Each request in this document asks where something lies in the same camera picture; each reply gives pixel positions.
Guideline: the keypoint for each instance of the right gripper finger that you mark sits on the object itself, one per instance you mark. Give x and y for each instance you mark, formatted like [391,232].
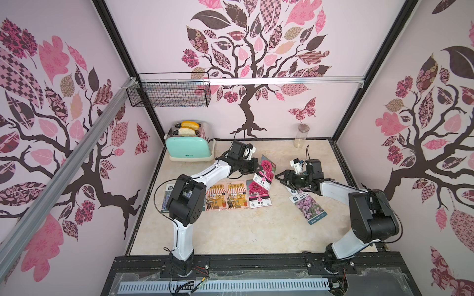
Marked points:
[288,183]
[283,174]

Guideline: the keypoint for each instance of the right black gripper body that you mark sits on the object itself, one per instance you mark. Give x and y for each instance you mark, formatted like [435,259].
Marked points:
[291,177]

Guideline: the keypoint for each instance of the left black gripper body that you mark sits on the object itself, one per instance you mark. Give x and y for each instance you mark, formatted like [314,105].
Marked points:
[246,166]

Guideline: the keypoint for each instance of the pink flower packet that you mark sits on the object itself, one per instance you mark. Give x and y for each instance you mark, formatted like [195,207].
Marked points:
[265,176]
[258,196]

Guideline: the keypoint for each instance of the sunflower shop packet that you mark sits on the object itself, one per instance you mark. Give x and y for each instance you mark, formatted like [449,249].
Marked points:
[236,195]
[216,198]

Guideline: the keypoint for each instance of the purple flower packet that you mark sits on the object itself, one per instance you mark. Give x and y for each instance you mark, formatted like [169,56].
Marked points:
[293,192]
[309,208]

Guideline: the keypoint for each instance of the lavender packet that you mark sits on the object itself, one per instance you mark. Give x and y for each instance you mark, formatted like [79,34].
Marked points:
[168,190]

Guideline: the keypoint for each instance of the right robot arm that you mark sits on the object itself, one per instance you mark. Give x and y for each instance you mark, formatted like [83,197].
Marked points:
[372,219]

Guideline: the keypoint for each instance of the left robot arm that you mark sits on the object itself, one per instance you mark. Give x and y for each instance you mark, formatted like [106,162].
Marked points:
[187,199]

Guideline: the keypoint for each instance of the mint green toaster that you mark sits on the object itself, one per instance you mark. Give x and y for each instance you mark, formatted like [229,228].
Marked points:
[198,148]

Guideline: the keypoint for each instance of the clear glass jar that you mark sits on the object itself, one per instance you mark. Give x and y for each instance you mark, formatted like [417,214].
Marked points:
[301,135]

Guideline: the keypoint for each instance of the yellow toast slice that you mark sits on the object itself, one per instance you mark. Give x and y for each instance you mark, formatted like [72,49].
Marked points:
[190,125]

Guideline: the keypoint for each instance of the pale toast slice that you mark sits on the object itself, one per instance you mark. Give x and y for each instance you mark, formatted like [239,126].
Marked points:
[186,132]

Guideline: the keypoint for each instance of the white vented strip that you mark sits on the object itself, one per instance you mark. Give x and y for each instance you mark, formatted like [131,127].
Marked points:
[214,286]

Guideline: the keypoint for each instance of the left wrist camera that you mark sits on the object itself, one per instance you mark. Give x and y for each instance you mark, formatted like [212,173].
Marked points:
[249,150]

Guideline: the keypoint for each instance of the aluminium rail back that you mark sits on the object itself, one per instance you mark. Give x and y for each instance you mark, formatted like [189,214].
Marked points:
[264,81]

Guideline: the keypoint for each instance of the aluminium rail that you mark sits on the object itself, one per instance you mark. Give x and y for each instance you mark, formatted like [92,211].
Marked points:
[27,226]
[264,81]

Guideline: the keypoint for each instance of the black wire basket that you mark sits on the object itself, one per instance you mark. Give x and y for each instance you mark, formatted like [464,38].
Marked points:
[171,89]

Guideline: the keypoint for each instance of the black base frame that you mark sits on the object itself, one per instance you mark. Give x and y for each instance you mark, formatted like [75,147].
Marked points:
[367,274]

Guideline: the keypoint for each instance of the aluminium rail left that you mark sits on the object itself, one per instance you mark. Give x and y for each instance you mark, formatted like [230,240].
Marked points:
[27,226]

